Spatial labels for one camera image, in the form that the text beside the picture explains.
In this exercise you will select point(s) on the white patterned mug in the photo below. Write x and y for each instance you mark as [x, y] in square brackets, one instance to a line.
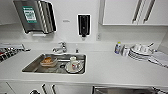
[73, 62]

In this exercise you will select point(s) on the black soap dispenser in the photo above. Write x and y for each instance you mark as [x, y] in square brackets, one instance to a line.
[83, 25]

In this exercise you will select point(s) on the chrome faucet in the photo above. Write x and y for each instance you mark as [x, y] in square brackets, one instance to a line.
[60, 47]

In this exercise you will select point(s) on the blue dish soap bottle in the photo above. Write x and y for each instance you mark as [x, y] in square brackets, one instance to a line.
[118, 48]

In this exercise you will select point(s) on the bowl with orange food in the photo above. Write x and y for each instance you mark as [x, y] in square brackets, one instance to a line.
[48, 61]

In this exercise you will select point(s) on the steel kitchen sink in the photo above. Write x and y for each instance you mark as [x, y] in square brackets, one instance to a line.
[36, 68]

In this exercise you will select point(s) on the stack of white plates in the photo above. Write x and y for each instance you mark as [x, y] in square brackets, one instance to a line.
[141, 51]

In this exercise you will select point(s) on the steel paper towel dispenser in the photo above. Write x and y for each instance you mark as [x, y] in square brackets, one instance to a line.
[35, 15]

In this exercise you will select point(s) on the white sink base cabinet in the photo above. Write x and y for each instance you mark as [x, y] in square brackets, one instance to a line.
[23, 88]

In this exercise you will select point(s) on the dish drying rack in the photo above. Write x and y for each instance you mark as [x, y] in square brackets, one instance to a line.
[10, 52]

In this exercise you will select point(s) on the white wall outlet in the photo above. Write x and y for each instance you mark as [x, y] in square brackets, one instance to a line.
[98, 36]

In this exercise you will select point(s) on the small wall label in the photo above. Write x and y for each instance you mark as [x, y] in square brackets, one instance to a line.
[66, 21]

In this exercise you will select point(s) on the white wall cabinet four doors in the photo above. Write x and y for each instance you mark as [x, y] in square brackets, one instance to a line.
[133, 11]

